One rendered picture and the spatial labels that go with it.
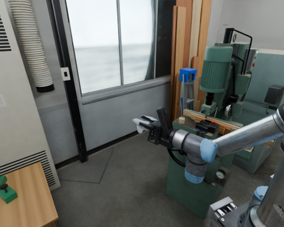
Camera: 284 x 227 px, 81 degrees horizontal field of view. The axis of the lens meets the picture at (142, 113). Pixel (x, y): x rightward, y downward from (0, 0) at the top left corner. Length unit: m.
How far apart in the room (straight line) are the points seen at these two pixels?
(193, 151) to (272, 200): 0.25
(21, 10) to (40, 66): 0.43
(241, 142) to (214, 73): 0.69
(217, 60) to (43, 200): 1.54
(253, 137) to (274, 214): 0.23
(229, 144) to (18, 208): 1.37
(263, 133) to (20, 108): 1.66
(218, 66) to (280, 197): 0.89
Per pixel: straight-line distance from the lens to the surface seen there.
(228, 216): 1.01
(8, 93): 1.70
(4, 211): 1.58
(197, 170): 0.69
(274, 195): 0.63
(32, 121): 1.79
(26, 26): 1.76
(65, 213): 2.05
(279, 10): 3.62
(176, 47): 2.76
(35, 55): 1.77
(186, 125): 1.43
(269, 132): 0.67
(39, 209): 1.46
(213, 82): 1.31
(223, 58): 1.28
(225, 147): 0.73
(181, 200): 1.95
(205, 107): 1.41
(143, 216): 1.89
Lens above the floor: 1.60
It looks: 26 degrees down
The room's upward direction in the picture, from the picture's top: straight up
